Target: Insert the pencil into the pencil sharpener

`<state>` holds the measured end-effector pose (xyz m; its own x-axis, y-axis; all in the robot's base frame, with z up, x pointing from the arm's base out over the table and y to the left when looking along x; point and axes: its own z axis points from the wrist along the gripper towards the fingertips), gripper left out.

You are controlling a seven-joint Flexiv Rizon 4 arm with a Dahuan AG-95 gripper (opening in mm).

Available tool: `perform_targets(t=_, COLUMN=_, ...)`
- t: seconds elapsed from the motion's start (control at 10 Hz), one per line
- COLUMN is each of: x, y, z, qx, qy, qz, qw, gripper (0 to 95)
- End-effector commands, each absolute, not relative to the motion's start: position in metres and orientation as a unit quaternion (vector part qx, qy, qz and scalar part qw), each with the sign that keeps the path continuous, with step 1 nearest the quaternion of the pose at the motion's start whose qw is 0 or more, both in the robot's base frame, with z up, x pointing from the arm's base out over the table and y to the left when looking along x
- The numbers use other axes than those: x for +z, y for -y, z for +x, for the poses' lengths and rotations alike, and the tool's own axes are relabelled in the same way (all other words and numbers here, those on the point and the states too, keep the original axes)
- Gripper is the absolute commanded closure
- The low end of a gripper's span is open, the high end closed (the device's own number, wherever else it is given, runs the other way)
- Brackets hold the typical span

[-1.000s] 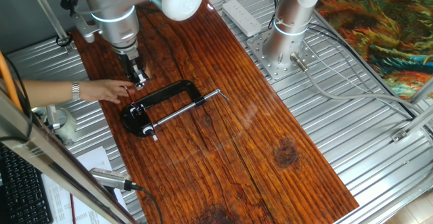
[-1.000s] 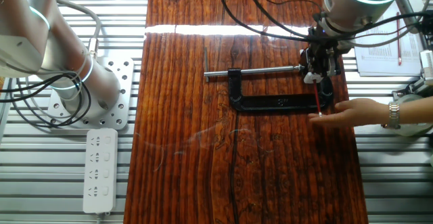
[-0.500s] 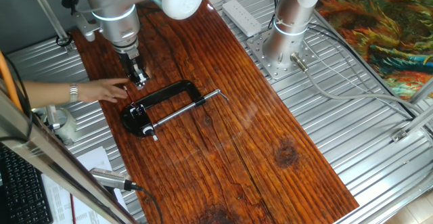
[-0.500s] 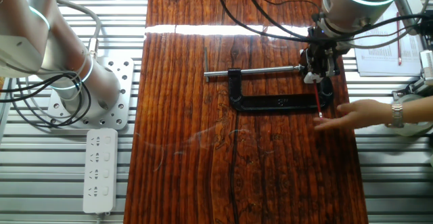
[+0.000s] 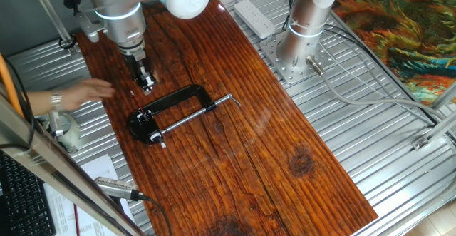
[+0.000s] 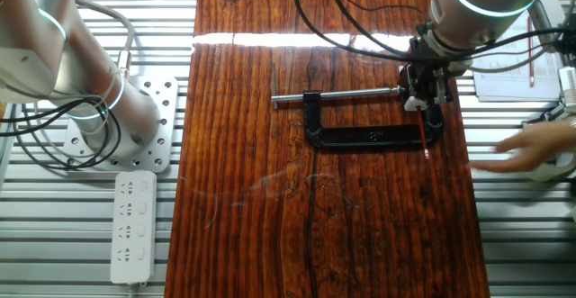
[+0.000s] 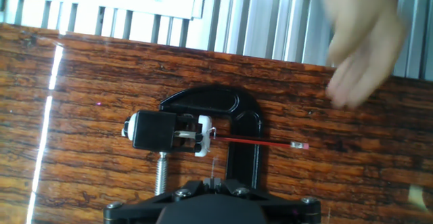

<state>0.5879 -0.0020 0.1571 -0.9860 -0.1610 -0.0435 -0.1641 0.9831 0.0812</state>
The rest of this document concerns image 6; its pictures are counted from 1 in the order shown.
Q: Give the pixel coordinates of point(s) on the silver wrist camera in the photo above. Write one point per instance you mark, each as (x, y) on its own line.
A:
(546, 14)

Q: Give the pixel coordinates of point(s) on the silver handheld device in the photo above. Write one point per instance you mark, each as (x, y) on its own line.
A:
(569, 86)

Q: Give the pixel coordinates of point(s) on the black C-clamp with steel screw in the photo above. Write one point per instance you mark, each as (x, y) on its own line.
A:
(360, 138)

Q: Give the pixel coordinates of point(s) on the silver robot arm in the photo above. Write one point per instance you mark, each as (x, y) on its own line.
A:
(45, 41)

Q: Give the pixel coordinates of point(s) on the bare person hand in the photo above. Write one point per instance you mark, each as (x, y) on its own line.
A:
(535, 147)

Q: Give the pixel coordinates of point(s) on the white power strip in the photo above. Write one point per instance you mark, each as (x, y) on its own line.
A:
(133, 226)

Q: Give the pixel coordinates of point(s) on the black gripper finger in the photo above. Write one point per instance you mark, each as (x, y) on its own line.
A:
(441, 88)
(416, 84)

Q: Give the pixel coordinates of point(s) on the black white pencil sharpener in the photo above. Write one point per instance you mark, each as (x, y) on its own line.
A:
(411, 104)

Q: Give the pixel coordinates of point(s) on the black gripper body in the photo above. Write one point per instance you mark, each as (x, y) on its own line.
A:
(427, 55)

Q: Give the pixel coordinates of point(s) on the small metal clip tool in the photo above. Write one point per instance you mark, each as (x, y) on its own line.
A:
(546, 115)

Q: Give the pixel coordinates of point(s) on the brown wooden board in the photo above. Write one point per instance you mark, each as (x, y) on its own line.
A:
(252, 244)

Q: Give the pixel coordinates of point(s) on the clear tape roll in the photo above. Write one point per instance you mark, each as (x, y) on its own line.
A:
(560, 167)

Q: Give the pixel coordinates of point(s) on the printed paper sheet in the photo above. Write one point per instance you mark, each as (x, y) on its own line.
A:
(508, 84)

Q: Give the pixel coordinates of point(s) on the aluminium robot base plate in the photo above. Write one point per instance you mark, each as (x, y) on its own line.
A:
(164, 91)

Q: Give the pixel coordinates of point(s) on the red pencil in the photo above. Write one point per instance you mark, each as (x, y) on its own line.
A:
(423, 136)

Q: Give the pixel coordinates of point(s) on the red pen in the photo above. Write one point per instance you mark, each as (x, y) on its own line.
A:
(531, 68)

